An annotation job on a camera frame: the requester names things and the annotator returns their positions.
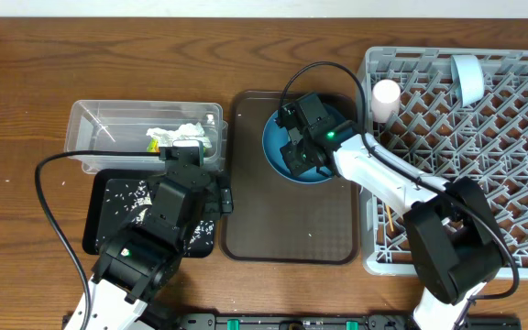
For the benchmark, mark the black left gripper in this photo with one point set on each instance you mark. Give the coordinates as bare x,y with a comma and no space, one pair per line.
226,205

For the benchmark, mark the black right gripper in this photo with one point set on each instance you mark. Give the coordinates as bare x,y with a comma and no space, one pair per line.
291,152

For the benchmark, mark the dark blue plate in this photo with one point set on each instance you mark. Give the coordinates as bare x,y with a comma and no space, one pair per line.
274,138

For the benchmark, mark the white tissue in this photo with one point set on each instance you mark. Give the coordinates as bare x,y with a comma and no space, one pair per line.
184,131

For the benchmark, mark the rice grains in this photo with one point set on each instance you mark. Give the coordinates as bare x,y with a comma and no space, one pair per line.
121,196

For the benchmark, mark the pandan snack wrapper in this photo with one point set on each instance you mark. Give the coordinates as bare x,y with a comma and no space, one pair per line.
156,143

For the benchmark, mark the wooden chopstick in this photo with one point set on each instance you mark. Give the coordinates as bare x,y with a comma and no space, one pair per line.
389,217

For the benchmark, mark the pink cup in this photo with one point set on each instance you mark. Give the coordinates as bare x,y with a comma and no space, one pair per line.
385,100

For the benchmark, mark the light blue bowl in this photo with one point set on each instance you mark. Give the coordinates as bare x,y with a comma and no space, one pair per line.
468,74

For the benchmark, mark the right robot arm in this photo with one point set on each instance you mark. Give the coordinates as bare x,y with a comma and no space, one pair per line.
454,239

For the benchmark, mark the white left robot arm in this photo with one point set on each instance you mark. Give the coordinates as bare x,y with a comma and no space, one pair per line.
148,245

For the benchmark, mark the grey dishwasher rack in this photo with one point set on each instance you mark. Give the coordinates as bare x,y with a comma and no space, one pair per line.
486,141

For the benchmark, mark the brown serving tray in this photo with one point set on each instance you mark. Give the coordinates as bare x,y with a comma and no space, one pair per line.
279,220

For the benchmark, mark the black tray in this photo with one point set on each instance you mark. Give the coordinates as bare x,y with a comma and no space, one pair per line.
140,216

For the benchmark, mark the clear plastic bin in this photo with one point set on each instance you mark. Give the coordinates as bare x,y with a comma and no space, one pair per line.
121,125

